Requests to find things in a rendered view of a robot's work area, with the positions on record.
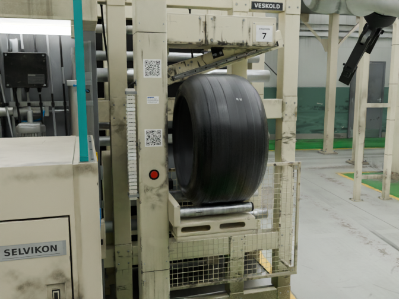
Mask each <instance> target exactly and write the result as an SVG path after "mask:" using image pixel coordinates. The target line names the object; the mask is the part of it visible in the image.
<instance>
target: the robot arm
mask: <svg viewBox="0 0 399 299"><path fill-rule="evenodd" d="M303 2H304V4H305V5H306V6H307V7H308V8H309V9H310V10H311V11H313V12H317V13H320V14H332V13H335V12H336V13H337V14H350V15H356V16H360V17H362V16H363V17H364V19H365V20H366V22H367V23H366V24H365V25H364V27H363V31H362V33H361V34H360V36H359V38H358V41H357V43H356V45H355V47H354V49H353V51H352V53H351V54H350V56H349V58H348V60H347V62H346V63H343V65H344V66H343V71H342V73H341V75H340V78H339V81H340V82H342V83H344V84H346V85H349V84H350V82H351V80H352V78H353V76H354V74H355V72H356V69H357V67H358V66H357V65H358V63H359V61H360V60H361V58H362V56H363V54H364V53H365V52H366V53H368V54H370V53H371V52H372V50H373V48H374V46H375V44H376V42H377V40H378V38H379V36H380V34H381V35H383V33H384V30H382V29H383V28H384V27H388V26H390V25H392V24H393V23H394V22H395V20H396V18H397V17H398V18H399V0H303Z"/></svg>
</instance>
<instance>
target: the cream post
mask: <svg viewBox="0 0 399 299"><path fill-rule="evenodd" d="M132 34H133V60H134V82H135V79H136V80H137V86H135V84H134V89H135V91H137V94H135V95H134V97H135V99H134V100H135V103H134V104H135V107H134V108H135V128H136V130H135V131H136V133H135V134H136V137H135V139H136V141H135V142H137V143H138V146H136V158H137V159H136V161H137V163H136V165H137V166H136V168H137V170H136V172H137V174H136V175H137V178H136V179H137V191H138V193H139V194H140V197H139V198H137V235H138V285H139V299H170V269H169V268H170V262H169V211H168V199H169V159H168V116H167V5H166V0H132ZM143 59H161V78H144V73H143ZM154 96H158V97H159V104H147V97H154ZM145 129H162V147H145V131H144V130H145ZM153 171H156V172H157V174H158V176H157V177H156V178H152V177H151V172H153Z"/></svg>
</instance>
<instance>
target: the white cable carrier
mask: <svg viewBox="0 0 399 299"><path fill-rule="evenodd" d="M125 91H135V89H134V88H126V89H125ZM134 95H135V94H126V99H127V100H126V103H127V104H126V107H127V108H126V110H127V111H126V114H127V115H126V117H127V119H126V121H127V123H126V125H127V127H126V128H127V130H126V132H127V144H128V145H127V147H128V148H127V151H128V152H127V154H128V156H127V158H128V159H127V160H128V187H129V188H128V190H129V192H128V193H129V195H138V194H139V193H138V192H137V179H136V178H137V175H136V174H137V172H136V170H137V168H136V166H137V165H136V163H137V161H136V159H137V158H136V149H135V148H136V146H138V143H137V142H135V141H136V139H135V137H136V134H135V133H136V131H135V130H136V128H135V123H134V122H135V115H134V114H135V112H134V111H135V108H134V107H135V104H133V103H135V100H133V99H135V97H134ZM129 200H137V197H136V198H129Z"/></svg>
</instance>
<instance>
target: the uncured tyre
mask: <svg viewBox="0 0 399 299"><path fill-rule="evenodd" d="M235 97H242V99H243V102H236V99H235ZM172 145H173V159H174V165H175V172H176V177H177V180H178V184H179V187H180V190H181V192H182V194H183V195H184V197H186V198H187V199H188V200H189V201H191V202H192V203H193V204H194V205H214V204H223V203H237V202H244V201H247V200H248V199H249V198H251V196H252V195H253V194H254V193H255V192H256V191H257V189H258V188H259V187H260V185H261V183H262V181H263V178H264V175H265V171H266V168H267V161H268V149H269V136H268V123H267V116H266V113H265V109H264V105H263V102H262V100H261V97H260V95H259V93H258V92H257V90H256V89H255V88H254V87H253V85H252V84H251V83H250V82H249V81H248V80H247V79H246V78H244V77H240V76H236V75H235V74H196V75H193V76H190V77H188V78H187V79H186V80H185V81H184V82H183V83H182V84H181V85H180V86H179V88H178V91H177V93H176V97H175V103H174V107H173V120H172Z"/></svg>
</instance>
